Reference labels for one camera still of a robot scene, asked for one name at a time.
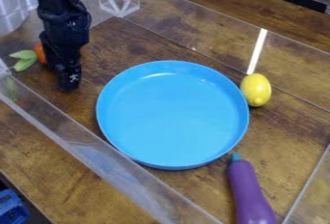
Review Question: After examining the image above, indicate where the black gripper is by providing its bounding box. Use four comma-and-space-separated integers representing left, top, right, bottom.
38, 0, 92, 92

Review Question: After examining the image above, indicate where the orange toy carrot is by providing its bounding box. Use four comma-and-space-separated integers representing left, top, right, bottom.
11, 42, 48, 72

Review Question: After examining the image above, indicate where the blue round plate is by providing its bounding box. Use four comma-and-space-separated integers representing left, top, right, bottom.
95, 61, 250, 170

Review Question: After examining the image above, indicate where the yellow toy lemon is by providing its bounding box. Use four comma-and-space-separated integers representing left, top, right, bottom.
239, 73, 273, 107

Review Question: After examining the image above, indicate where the blue plastic box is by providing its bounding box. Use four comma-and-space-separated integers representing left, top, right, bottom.
0, 189, 30, 224

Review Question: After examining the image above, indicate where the purple toy eggplant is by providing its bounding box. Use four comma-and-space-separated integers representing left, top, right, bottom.
227, 153, 278, 224

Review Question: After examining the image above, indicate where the clear acrylic enclosure wall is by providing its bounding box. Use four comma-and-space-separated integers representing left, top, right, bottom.
0, 59, 223, 224

